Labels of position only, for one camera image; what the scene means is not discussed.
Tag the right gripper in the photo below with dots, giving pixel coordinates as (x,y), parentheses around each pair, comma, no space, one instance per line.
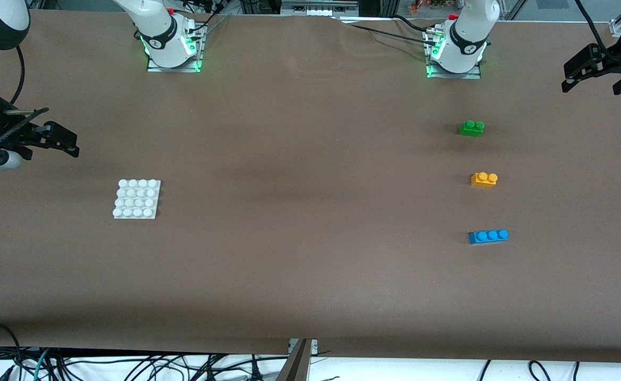
(5,133)

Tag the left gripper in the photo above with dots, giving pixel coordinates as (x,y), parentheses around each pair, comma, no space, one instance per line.
(608,57)

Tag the white studded base plate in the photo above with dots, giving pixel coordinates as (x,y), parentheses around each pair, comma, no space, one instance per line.
(137,200)

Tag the yellow two-stud block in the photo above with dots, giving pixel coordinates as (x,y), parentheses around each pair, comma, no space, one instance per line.
(482,181)

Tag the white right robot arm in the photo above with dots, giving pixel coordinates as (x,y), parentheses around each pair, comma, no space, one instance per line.
(157,32)

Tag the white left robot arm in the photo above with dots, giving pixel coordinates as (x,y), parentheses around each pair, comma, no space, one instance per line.
(466,37)

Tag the green two-stud block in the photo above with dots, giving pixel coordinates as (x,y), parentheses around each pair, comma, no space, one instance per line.
(471,129)

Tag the blue three-stud block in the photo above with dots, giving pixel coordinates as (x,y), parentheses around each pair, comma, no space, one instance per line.
(487,237)

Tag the white terminal strip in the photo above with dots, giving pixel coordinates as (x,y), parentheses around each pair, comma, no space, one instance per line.
(316,10)

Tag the brown table cover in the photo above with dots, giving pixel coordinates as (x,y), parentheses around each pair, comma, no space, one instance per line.
(310,275)

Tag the dark metal beam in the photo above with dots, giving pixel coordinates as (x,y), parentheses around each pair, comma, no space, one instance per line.
(294,368)

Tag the silver metal bracket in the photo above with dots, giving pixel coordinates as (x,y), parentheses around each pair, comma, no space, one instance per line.
(313,346)

